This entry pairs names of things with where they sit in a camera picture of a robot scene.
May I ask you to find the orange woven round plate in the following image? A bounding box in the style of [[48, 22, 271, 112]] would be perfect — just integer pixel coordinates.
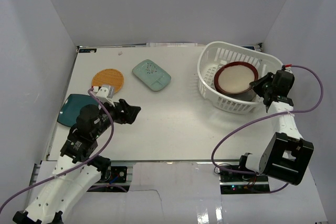
[[91, 69, 124, 93]]

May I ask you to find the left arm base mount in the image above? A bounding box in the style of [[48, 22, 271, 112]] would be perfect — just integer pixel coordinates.
[[88, 166, 130, 193]]

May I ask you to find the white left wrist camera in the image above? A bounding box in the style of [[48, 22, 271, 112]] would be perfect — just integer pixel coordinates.
[[93, 84, 114, 104]]

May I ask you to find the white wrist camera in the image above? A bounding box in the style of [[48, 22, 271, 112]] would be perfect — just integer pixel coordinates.
[[281, 64, 293, 73], [93, 84, 114, 104]]

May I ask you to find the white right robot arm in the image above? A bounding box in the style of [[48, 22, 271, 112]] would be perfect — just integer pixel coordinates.
[[237, 70, 314, 185]]

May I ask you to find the red rimmed beige bowl plate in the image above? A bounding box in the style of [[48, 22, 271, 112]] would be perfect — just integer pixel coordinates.
[[214, 61, 259, 95]]

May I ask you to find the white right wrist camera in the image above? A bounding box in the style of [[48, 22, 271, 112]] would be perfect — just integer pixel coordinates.
[[281, 64, 293, 73]]

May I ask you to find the grey reindeer plate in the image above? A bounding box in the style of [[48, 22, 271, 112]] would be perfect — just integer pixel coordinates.
[[233, 89, 256, 102]]

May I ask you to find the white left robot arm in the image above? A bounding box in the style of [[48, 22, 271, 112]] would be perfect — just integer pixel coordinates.
[[13, 99, 141, 223]]

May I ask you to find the light teal rectangular plate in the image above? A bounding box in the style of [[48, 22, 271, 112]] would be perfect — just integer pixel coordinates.
[[132, 59, 172, 92]]

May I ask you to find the white plastic basket bin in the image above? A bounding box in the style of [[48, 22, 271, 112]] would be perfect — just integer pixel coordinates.
[[197, 41, 282, 114]]

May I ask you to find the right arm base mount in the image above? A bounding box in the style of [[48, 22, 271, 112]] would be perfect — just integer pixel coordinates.
[[214, 167, 270, 195]]

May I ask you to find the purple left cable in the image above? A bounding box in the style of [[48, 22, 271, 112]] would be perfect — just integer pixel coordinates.
[[0, 89, 115, 211]]

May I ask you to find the dark teal square plate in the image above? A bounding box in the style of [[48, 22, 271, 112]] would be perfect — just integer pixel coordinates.
[[57, 94, 98, 127]]

